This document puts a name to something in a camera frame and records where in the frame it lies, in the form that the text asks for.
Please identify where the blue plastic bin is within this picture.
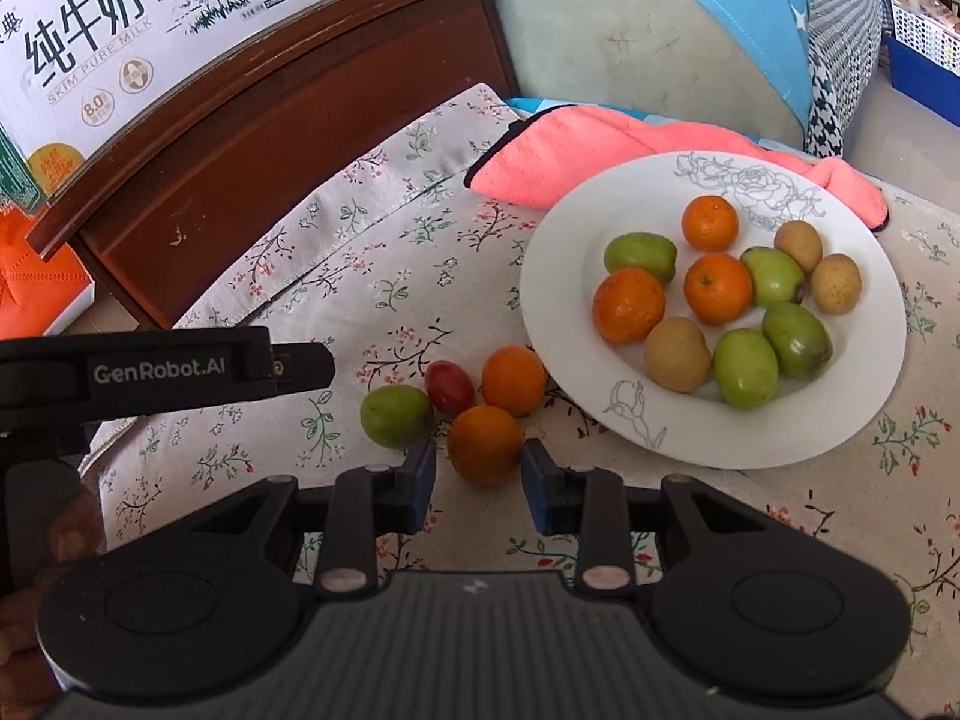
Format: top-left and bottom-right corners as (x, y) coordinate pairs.
(885, 34), (960, 128)

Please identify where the small orange tangerine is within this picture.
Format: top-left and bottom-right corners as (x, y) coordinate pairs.
(448, 405), (524, 485)
(681, 195), (740, 253)
(592, 267), (667, 344)
(481, 345), (548, 418)
(684, 253), (754, 326)

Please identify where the brown longan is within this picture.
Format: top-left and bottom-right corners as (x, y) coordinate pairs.
(643, 317), (712, 394)
(811, 253), (862, 314)
(774, 220), (824, 273)

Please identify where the green jujube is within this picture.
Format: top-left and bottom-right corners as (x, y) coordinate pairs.
(604, 232), (678, 284)
(740, 246), (809, 307)
(360, 385), (434, 452)
(762, 302), (833, 380)
(712, 328), (781, 411)

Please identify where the white cow-print milk carton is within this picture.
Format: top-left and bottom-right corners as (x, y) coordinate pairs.
(0, 0), (359, 192)

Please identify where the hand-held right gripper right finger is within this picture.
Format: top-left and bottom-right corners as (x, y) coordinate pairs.
(521, 439), (773, 592)

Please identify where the brown wooden side cabinet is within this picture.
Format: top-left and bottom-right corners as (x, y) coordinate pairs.
(26, 0), (522, 331)

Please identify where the white floral-print plate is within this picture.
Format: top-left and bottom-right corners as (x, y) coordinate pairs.
(519, 151), (908, 470)

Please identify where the floral cloth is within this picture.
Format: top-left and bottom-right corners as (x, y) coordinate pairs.
(79, 82), (960, 691)

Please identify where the blue printed cloth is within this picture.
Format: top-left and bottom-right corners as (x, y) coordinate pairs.
(412, 0), (848, 155)

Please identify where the white plastic basket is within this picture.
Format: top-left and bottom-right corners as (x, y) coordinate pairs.
(881, 0), (960, 76)

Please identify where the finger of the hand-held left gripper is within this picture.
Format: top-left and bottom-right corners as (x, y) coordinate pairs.
(270, 343), (336, 395)

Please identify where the red cherry tomato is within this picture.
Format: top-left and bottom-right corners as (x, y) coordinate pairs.
(424, 361), (476, 416)

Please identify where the person's left hand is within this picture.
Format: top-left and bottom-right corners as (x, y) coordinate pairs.
(0, 495), (106, 698)

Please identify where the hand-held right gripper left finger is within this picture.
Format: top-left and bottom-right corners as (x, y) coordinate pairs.
(176, 441), (438, 595)

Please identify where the orange and white carton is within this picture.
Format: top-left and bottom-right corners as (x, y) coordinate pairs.
(0, 206), (97, 338)

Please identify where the pink towel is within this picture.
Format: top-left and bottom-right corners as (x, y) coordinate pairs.
(465, 111), (890, 233)

